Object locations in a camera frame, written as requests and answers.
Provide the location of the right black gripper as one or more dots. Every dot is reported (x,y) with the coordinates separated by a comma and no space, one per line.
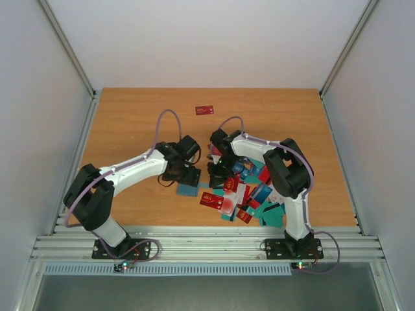
(217,173)

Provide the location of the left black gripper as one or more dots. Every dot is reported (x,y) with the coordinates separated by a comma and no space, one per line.
(190,176)

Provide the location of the teal card holder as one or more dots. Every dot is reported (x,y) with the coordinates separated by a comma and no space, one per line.
(190,191)

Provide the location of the white card red circle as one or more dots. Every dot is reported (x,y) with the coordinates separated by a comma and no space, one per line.
(230,201)

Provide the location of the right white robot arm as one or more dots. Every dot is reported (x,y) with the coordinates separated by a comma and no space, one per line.
(290,174)

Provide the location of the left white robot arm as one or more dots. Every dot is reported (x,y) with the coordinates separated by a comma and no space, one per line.
(90,196)

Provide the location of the teal card left stripe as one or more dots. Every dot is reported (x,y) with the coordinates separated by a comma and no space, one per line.
(218,191)

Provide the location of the teal card black stripe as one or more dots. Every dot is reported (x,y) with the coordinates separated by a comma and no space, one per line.
(229,218)

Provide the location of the red card bottom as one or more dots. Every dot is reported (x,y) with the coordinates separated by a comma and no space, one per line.
(244,216)

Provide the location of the blue white card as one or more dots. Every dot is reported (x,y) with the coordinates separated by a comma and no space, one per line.
(259,195)

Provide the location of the red card black stripe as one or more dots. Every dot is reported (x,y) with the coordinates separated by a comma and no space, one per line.
(264,176)

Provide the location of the lone red VIP card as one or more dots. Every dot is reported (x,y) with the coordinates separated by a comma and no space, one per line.
(204,110)

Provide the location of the teal card bottom right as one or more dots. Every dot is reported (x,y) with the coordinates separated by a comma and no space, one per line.
(272,216)

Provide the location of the left small circuit board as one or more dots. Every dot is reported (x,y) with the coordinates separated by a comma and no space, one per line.
(123,267)

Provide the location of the small circuit board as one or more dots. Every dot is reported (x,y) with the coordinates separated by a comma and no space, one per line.
(301,265)
(123,267)

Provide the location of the right small circuit board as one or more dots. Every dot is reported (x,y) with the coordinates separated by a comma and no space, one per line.
(301,265)

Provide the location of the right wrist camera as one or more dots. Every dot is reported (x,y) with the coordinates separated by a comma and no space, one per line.
(213,154)

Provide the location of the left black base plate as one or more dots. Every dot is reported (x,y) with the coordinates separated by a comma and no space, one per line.
(129,249)

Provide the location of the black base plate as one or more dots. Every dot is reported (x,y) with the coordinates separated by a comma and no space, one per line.
(129,249)
(282,249)

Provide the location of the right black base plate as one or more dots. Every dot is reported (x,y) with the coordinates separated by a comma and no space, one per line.
(282,249)

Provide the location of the left aluminium frame post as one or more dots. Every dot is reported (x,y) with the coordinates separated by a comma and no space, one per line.
(64,42)

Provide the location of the aluminium frame post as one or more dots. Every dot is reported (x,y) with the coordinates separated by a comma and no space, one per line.
(351,41)
(64,42)

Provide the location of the aluminium rail platform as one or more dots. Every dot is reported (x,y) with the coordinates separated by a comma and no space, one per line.
(208,244)

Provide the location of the blue slotted cable duct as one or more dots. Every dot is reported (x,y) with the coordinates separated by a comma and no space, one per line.
(171,269)

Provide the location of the right aluminium frame post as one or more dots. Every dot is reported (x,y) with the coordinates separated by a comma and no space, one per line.
(351,41)

